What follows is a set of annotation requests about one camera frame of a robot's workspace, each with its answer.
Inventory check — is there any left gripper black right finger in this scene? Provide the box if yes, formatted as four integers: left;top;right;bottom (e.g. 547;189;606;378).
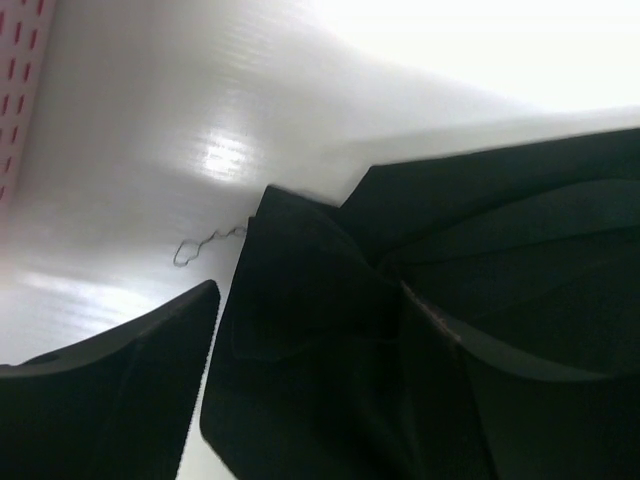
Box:
404;288;639;479

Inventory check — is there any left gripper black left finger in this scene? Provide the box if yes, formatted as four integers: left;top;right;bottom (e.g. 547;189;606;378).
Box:
1;280;220;479

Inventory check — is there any black t shirt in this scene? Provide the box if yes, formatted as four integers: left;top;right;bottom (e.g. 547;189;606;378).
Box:
200;129;639;479

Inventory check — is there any white plastic basket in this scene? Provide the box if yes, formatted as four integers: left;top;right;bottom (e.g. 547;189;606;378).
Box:
0;0;56;209

